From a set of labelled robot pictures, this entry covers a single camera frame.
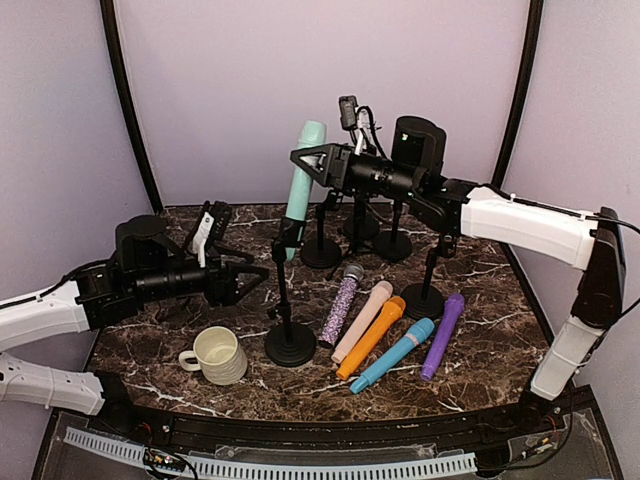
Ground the mint green microphone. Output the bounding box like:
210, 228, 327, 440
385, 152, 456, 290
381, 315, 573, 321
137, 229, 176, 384
281, 120, 326, 261

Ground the black stand of blue microphone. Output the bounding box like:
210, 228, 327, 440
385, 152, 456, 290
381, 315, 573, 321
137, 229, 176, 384
300, 190, 342, 269

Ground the black stand of green microphone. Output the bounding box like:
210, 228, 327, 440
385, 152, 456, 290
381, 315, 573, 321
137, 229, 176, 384
264, 217, 317, 368

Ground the glitter purple silver microphone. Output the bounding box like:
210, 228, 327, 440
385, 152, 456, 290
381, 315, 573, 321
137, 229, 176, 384
319, 263, 364, 348

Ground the beige pink microphone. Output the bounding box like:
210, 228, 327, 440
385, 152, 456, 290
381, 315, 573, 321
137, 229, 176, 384
331, 280, 393, 364

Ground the orange microphone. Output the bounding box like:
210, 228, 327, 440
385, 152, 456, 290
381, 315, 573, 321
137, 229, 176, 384
336, 296, 406, 381

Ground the black stand of purple microphone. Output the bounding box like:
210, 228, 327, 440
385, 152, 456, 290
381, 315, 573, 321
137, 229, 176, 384
401, 234, 458, 320

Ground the blue microphone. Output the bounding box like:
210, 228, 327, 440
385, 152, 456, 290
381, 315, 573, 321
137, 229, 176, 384
350, 317, 435, 394

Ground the black tripod microphone stand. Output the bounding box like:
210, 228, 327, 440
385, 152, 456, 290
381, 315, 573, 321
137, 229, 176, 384
325, 198, 380, 280

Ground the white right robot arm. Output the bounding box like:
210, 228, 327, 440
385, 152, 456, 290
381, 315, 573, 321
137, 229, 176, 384
290, 116, 629, 434

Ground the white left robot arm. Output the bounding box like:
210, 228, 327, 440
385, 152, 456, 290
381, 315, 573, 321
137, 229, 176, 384
1, 215, 269, 436

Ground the cream ceramic mug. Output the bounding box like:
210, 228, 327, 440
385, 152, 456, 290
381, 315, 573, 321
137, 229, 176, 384
178, 326, 248, 386

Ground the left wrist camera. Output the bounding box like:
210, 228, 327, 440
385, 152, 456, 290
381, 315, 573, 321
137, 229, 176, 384
182, 201, 231, 268

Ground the left black frame post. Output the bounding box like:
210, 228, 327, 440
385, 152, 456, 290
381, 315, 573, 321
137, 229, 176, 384
99, 0, 164, 214

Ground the black frame post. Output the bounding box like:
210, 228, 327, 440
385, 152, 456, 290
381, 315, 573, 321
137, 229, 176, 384
491, 0, 544, 187
99, 0, 164, 214

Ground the right black frame post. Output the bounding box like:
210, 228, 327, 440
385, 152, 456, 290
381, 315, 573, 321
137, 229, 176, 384
491, 0, 544, 187

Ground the black front table rail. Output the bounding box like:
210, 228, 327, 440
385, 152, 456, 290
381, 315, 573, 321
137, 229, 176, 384
88, 394, 570, 452

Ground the white slotted cable duct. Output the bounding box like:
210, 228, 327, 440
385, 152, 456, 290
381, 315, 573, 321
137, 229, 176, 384
63, 427, 477, 479

